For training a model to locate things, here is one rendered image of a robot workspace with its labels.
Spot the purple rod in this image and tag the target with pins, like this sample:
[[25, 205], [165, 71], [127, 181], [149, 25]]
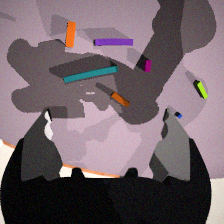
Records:
[[128, 42]]

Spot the lime green rod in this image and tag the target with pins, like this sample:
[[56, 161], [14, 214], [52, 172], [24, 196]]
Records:
[[201, 89]]

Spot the short magenta rod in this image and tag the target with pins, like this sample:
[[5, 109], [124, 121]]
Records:
[[147, 65]]

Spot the orange rod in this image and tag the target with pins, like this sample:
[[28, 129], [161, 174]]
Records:
[[70, 34], [120, 99]]

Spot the turquoise rod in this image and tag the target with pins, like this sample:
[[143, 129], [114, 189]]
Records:
[[91, 73]]

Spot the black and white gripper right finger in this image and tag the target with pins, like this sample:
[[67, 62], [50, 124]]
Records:
[[177, 162]]

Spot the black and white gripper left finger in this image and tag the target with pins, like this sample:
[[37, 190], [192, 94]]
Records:
[[34, 161]]

